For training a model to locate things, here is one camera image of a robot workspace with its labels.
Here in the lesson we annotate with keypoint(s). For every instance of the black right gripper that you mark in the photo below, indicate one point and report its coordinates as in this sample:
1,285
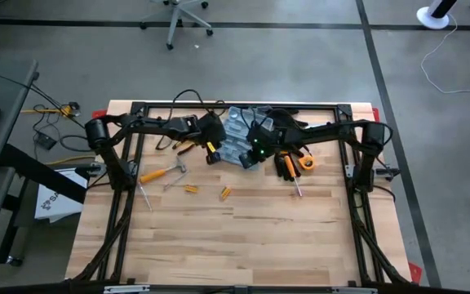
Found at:
267,139

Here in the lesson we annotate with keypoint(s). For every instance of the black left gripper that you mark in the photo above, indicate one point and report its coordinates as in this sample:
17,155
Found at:
212,128

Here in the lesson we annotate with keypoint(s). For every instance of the grey plastic tool case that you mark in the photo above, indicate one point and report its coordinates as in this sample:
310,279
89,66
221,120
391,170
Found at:
235,136

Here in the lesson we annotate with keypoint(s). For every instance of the orange black screwdriver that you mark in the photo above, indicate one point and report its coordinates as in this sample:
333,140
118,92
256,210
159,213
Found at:
290,165

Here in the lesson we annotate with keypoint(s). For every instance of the orange tape measure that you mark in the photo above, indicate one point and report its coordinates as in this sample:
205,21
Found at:
307,162

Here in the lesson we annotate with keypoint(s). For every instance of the slim silver screwdriver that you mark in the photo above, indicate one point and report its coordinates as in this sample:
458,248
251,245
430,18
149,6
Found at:
176,181

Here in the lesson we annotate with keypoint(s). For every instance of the yellow screwdriver bit holder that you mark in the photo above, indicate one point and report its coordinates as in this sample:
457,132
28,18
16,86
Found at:
225,193

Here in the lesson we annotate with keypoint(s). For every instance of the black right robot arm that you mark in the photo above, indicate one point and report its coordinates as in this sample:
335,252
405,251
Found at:
329,130

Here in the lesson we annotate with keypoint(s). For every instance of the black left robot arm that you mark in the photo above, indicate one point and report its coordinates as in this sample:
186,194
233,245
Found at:
153,124

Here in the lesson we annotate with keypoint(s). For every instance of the slim clear screwdriver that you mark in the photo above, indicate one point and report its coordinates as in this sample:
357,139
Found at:
145,197

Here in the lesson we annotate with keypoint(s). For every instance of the red corner clamp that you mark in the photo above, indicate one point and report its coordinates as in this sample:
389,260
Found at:
99,113
415,273
376,116

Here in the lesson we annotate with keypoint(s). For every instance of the yellow black extension plug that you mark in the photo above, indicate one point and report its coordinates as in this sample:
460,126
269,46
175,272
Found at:
71,109

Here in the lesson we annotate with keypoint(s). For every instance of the black desk leg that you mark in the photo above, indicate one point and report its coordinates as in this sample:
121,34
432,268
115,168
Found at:
43,173

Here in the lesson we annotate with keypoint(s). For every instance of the white round stand base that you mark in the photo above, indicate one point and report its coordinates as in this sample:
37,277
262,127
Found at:
433,18

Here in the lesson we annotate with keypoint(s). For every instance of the black desk caster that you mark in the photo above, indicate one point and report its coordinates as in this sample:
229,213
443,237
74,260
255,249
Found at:
14,261

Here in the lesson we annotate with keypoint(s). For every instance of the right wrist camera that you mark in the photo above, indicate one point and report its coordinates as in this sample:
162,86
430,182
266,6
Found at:
249,160

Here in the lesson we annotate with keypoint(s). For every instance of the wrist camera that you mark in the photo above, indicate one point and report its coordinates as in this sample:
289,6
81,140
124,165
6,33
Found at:
249,160
213,158

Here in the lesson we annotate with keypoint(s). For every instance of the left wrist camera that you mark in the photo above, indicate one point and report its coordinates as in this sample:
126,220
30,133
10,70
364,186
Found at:
213,158

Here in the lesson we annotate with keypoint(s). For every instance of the black metal rig frame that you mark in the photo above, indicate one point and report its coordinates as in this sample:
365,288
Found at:
320,106

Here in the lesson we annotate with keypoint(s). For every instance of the silver frame bracket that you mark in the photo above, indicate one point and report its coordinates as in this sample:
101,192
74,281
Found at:
355,290
127,289

